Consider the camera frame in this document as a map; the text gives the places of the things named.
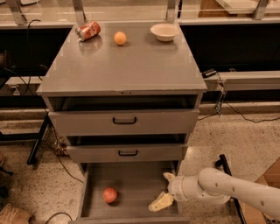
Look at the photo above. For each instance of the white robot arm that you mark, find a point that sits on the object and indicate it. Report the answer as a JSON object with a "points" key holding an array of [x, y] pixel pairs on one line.
{"points": [[214, 186]]}

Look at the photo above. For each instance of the black power adapter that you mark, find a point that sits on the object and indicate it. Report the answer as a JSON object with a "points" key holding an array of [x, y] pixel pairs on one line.
{"points": [[208, 73]]}

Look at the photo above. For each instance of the orange fruit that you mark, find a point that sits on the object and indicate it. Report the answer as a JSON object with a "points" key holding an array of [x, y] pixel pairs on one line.
{"points": [[120, 38]]}

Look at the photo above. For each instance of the grey bottom drawer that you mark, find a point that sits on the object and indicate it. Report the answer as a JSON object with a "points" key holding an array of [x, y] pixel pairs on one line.
{"points": [[137, 185]]}

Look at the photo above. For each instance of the grey middle drawer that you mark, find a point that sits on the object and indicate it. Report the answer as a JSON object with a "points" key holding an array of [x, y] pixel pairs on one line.
{"points": [[109, 153]]}

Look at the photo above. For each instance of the black drawer handle middle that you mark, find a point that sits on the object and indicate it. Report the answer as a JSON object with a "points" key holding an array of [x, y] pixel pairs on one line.
{"points": [[127, 153]]}

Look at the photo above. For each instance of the grey drawer cabinet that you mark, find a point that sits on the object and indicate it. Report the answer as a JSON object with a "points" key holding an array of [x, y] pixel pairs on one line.
{"points": [[142, 74]]}

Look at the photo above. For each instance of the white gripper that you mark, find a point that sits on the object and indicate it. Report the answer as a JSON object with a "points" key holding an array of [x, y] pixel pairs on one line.
{"points": [[176, 187]]}

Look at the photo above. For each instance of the cardboard box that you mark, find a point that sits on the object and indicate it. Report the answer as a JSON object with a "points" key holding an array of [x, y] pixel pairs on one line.
{"points": [[261, 202]]}

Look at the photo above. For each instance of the black drawer handle top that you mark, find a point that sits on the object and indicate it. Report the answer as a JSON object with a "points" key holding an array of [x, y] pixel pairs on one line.
{"points": [[124, 121]]}

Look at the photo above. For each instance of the red soda can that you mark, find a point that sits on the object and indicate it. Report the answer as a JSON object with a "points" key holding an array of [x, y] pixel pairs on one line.
{"points": [[87, 31]]}

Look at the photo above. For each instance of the black drawer handle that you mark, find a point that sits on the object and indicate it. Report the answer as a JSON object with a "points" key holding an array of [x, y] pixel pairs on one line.
{"points": [[124, 121], [127, 153]]}

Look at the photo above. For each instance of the black metal stand leg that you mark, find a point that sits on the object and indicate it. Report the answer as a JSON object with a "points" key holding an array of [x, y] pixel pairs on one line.
{"points": [[223, 163]]}

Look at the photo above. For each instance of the grey drawer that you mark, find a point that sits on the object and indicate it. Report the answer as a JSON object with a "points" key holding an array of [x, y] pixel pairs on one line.
{"points": [[137, 185], [109, 153], [149, 122]]}

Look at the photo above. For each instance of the black table leg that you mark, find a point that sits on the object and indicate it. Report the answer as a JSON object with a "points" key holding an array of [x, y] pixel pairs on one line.
{"points": [[32, 160]]}

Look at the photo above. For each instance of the red apple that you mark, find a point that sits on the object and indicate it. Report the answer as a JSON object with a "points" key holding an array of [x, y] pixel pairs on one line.
{"points": [[109, 195]]}

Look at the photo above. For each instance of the white bowl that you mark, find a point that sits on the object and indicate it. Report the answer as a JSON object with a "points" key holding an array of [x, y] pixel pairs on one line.
{"points": [[164, 32]]}

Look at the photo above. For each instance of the grey top drawer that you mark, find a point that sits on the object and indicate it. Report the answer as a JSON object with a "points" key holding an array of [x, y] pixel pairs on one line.
{"points": [[149, 122]]}

